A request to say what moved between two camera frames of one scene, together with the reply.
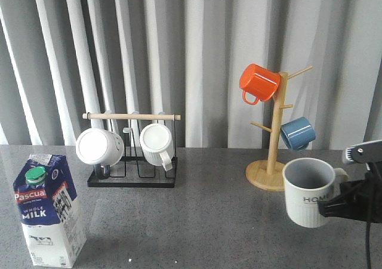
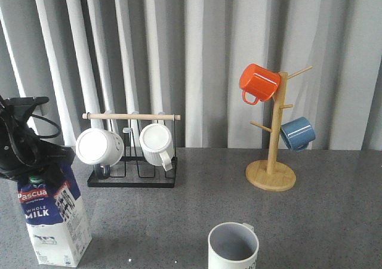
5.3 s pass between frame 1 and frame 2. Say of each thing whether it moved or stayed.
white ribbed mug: stayed
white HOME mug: moved
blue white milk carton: stayed
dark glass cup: stayed
